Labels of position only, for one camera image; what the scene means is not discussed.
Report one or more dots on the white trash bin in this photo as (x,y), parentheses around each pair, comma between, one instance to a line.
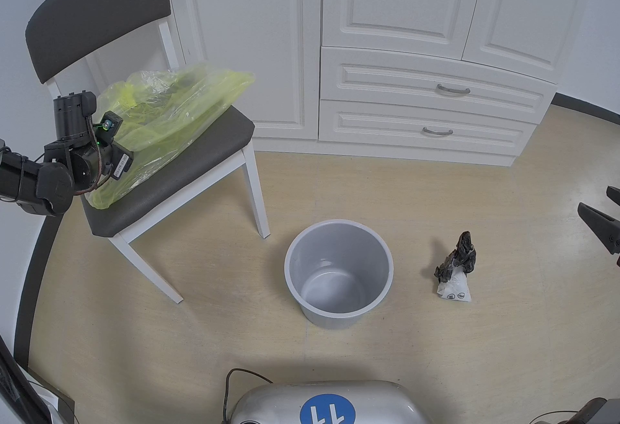
(339,267)

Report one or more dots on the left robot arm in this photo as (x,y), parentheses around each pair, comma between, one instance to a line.
(38,180)

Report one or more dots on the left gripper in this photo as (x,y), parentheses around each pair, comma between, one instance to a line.
(92,165)

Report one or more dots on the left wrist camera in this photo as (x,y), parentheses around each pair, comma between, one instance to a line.
(110,126)

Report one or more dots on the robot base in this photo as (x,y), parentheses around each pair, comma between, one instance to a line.
(329,400)

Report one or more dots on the black plastic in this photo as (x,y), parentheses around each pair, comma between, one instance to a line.
(462,255)

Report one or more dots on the white wardrobe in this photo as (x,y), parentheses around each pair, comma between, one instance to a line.
(387,0)

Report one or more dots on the white chair dark grey seat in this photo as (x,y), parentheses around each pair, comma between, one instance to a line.
(97,10)

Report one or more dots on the yellow plastic bag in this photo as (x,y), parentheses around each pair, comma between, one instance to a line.
(184,102)

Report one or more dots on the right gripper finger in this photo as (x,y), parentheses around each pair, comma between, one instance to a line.
(605,228)
(615,197)

